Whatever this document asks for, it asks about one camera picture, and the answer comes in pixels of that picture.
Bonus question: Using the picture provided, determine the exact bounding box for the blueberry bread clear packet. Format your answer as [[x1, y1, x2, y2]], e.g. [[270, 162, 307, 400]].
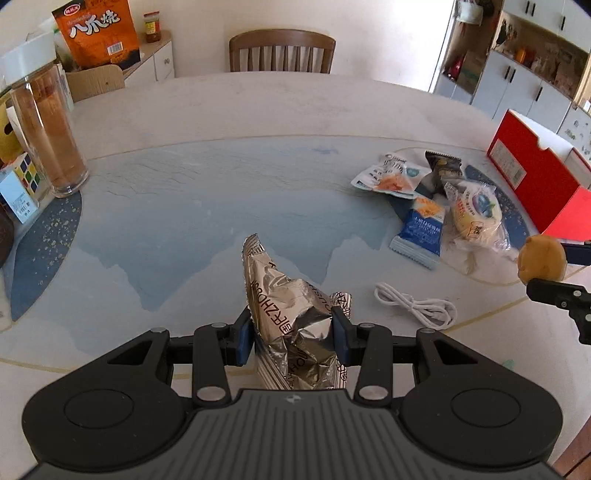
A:
[[444, 179, 511, 252]]

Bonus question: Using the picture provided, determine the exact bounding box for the black small snack packet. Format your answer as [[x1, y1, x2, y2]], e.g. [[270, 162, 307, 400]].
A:
[[425, 150, 465, 193]]

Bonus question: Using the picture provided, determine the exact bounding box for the blue cracker packet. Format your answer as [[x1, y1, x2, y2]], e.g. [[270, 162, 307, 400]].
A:
[[390, 196, 446, 270]]

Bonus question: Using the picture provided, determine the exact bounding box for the silver foil snack bag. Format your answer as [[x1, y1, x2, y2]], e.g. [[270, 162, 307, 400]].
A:
[[242, 234, 352, 390]]

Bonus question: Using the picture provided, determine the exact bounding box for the chicken breast snack packet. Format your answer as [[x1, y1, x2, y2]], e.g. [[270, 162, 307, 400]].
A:
[[351, 153, 432, 199]]

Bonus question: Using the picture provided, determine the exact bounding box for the red cardboard box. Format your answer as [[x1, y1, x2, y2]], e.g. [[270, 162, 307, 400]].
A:
[[487, 110, 590, 242]]

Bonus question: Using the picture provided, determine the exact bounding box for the hanging tote bag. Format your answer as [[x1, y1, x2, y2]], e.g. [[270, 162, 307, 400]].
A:
[[456, 0, 484, 25]]

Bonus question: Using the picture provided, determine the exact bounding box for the light wooden chair back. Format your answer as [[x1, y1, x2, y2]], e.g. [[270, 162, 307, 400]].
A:
[[66, 65, 125, 103]]

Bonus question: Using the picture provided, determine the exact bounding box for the white side cabinet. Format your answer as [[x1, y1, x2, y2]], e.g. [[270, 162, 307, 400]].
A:
[[123, 30, 175, 88]]

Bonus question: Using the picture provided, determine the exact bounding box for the brown wooden chair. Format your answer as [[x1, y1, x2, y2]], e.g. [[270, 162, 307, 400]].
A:
[[228, 29, 337, 74]]

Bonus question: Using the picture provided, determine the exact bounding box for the glass jar white lid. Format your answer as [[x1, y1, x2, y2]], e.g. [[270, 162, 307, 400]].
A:
[[1, 33, 89, 198]]

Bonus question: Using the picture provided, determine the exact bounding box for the orange snack bag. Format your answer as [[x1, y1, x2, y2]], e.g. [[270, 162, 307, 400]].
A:
[[52, 0, 140, 70]]

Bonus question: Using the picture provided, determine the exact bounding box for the red sauce jar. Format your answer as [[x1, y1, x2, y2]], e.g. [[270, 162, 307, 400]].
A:
[[143, 11, 161, 43]]

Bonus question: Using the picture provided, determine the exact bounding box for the white usb cable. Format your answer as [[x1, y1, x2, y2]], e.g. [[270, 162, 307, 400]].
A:
[[373, 281, 459, 331]]

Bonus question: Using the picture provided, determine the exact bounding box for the white wall cabinet unit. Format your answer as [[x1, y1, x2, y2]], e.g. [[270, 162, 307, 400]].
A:
[[431, 0, 590, 157]]

